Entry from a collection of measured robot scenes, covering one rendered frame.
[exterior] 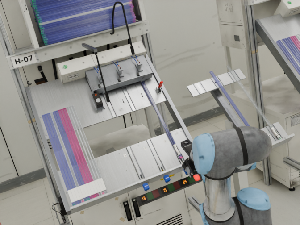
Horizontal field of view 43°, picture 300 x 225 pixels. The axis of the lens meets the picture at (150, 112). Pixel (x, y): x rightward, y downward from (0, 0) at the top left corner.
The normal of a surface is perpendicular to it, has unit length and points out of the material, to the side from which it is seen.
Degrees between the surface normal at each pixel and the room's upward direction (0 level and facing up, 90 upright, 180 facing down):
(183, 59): 90
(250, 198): 7
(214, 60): 90
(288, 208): 0
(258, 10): 90
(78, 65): 42
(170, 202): 90
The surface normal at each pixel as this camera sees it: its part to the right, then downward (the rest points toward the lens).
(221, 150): -0.05, -0.17
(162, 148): 0.10, -0.51
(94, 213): 0.36, 0.25
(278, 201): -0.20, -0.92
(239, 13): -0.91, 0.30
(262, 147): 0.54, 0.07
